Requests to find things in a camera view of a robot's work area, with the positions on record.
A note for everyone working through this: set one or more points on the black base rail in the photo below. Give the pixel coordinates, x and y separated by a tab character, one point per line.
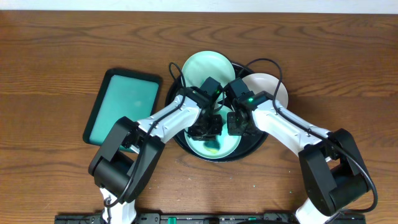
148	218

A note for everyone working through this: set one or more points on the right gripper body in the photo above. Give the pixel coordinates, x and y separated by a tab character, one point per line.
234	128

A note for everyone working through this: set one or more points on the white plate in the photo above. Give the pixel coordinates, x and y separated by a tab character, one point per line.
258	82

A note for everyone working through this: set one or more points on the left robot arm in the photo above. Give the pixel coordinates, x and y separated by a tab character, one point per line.
126	160

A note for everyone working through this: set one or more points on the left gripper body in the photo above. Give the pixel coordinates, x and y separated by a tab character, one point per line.
204	132

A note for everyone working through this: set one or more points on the green scrubbing sponge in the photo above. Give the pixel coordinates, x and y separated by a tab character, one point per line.
211	147

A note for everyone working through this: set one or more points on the black round tray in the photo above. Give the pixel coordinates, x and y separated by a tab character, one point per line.
247	145

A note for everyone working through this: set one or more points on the mint plate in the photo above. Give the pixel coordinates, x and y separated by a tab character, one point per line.
204	64
228	143

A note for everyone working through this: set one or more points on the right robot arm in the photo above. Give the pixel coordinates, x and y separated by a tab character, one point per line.
334	173

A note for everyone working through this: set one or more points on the black rectangular tray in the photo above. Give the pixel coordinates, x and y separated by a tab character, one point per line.
93	124

